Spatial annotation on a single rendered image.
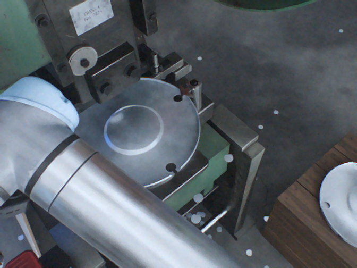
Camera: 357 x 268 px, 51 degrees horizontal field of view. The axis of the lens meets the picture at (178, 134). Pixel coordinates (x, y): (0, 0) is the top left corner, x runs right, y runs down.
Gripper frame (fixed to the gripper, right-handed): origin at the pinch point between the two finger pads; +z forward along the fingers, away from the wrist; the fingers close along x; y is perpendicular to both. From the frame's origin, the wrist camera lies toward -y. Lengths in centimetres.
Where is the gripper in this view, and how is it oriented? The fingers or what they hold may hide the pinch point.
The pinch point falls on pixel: (1, 257)
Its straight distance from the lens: 69.5
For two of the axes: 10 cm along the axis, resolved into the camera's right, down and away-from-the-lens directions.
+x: 6.5, 6.2, -4.4
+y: -7.6, 5.6, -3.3
